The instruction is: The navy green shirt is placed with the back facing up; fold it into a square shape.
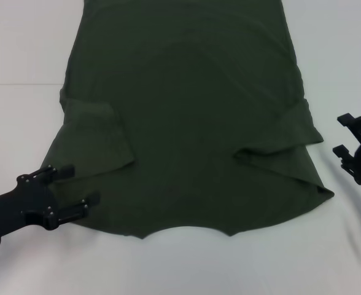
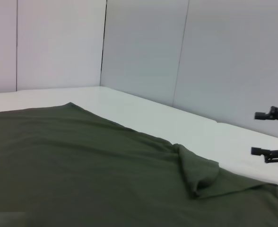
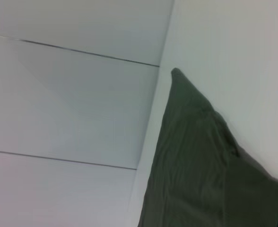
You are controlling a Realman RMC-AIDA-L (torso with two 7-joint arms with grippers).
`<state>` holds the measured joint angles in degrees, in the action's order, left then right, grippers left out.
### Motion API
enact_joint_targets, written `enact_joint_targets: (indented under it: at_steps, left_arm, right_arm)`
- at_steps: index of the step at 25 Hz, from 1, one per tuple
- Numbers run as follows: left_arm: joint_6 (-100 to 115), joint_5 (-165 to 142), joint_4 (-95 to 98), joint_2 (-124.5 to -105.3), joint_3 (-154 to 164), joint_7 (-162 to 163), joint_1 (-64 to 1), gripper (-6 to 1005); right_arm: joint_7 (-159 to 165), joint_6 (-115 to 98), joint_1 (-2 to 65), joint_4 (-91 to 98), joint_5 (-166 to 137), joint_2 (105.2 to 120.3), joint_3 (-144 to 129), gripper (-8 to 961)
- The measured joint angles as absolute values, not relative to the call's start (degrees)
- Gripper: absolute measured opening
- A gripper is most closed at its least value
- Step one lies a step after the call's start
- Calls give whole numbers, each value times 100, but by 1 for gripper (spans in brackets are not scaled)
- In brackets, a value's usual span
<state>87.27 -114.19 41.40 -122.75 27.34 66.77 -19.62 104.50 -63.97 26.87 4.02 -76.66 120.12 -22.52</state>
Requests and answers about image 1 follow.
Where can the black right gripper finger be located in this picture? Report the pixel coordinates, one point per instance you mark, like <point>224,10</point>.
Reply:
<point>344,153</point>
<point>350,120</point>

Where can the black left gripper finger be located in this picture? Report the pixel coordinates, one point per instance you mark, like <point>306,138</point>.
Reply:
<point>66,172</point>
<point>91,201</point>

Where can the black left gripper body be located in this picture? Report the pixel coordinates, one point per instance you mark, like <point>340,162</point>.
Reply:
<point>17,206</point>

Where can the dark green t-shirt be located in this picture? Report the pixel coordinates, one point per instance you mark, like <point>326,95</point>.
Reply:
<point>180,123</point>

